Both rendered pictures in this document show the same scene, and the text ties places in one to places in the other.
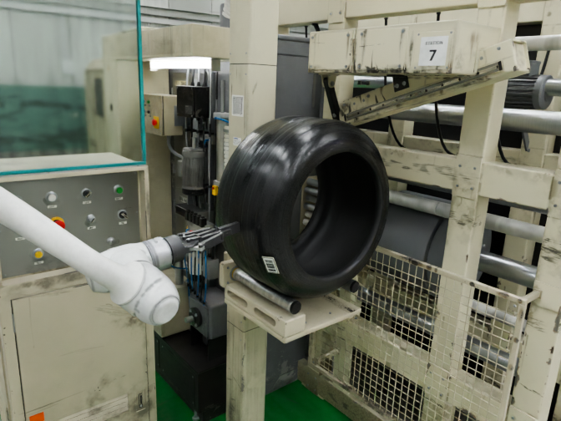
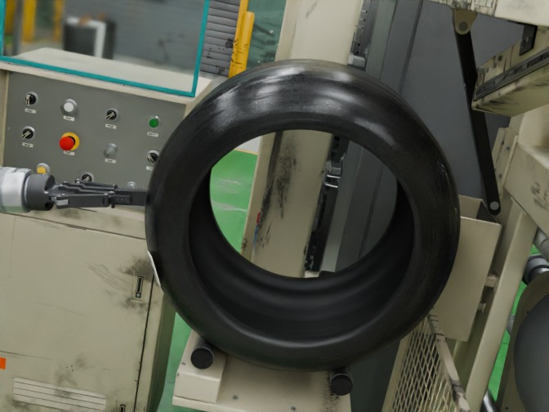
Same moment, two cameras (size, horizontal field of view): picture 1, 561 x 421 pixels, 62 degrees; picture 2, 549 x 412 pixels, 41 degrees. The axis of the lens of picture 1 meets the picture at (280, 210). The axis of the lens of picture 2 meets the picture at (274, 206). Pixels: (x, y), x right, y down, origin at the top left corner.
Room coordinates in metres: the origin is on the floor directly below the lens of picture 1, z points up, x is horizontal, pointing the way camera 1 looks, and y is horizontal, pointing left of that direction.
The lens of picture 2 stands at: (0.44, -0.92, 1.65)
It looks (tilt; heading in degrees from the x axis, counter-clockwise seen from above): 18 degrees down; 39
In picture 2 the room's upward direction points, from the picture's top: 11 degrees clockwise
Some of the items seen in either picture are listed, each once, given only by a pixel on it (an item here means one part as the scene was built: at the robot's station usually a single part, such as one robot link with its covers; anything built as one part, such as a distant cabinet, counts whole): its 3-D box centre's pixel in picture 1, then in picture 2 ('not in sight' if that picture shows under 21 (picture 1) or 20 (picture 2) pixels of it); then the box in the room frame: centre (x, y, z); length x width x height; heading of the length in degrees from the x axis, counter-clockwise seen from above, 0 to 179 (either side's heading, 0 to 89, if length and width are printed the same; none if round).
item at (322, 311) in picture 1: (291, 305); (267, 370); (1.59, -0.06, 0.80); 0.37 x 0.36 x 0.02; 130
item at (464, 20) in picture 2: (328, 80); (462, 20); (1.86, -0.16, 1.61); 0.06 x 0.06 x 0.05; 40
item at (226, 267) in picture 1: (264, 264); not in sight; (1.72, 0.06, 0.90); 0.40 x 0.03 x 0.10; 130
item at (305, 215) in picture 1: (327, 212); (445, 262); (2.00, -0.21, 1.05); 0.20 x 0.15 x 0.30; 40
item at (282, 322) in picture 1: (262, 305); (208, 344); (1.50, 0.05, 0.83); 0.36 x 0.09 x 0.06; 40
